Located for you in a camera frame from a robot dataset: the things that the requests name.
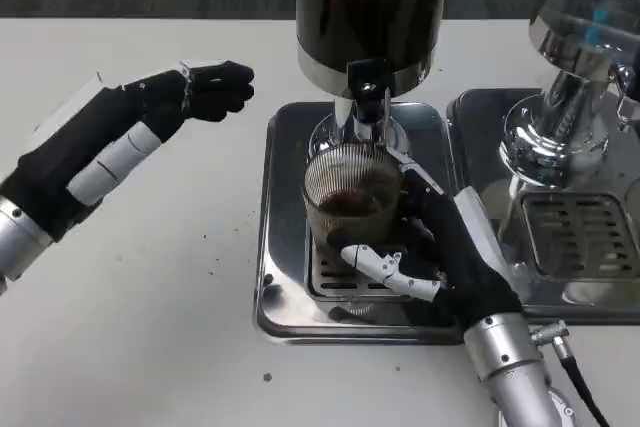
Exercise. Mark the clear ribbed glass cup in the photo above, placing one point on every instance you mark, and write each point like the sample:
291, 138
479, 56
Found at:
350, 187

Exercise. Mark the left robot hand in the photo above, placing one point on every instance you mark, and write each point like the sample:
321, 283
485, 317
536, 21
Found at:
100, 132

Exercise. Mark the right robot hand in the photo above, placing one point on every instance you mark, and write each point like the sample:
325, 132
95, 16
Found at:
460, 257

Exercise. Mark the slotted steel drip grid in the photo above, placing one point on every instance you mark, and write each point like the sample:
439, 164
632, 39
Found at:
327, 272
580, 232

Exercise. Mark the black dispenser tap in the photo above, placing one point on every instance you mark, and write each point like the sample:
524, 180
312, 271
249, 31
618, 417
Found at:
367, 84

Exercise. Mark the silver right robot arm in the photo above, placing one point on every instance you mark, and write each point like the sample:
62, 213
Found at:
505, 362

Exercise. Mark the steel dispenser tap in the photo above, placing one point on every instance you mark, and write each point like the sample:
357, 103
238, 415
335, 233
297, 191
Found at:
622, 84

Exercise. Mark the drink dispenser with clear tank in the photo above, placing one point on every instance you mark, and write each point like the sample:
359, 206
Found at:
565, 117

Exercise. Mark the drink dispenser with dark tank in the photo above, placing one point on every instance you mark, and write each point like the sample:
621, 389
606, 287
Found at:
370, 2

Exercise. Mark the steel drip tray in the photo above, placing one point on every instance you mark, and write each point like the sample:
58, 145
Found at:
495, 167
282, 227

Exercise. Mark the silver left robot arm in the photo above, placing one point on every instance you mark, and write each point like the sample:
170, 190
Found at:
20, 237

